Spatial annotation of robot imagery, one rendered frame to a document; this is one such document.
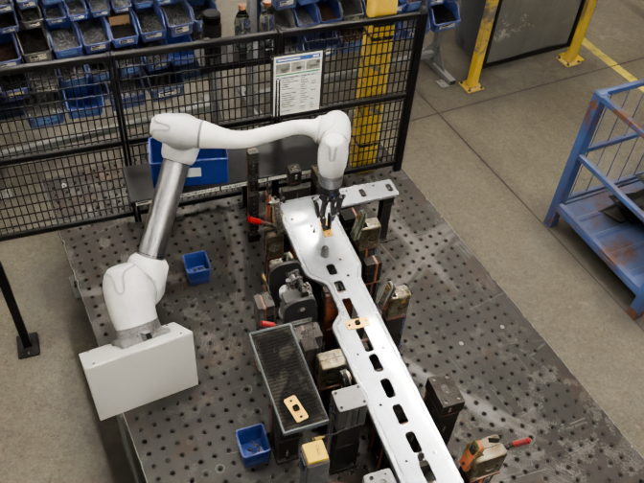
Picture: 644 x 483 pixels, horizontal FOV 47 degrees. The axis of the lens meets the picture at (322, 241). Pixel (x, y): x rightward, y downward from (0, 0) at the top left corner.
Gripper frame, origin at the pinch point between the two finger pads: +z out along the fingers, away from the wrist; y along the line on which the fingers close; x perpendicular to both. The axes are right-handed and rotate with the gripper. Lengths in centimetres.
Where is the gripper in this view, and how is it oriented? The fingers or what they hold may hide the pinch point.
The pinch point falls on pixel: (326, 221)
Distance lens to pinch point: 289.1
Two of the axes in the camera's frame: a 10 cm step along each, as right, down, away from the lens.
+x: 3.3, 7.0, -6.3
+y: -9.4, 2.0, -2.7
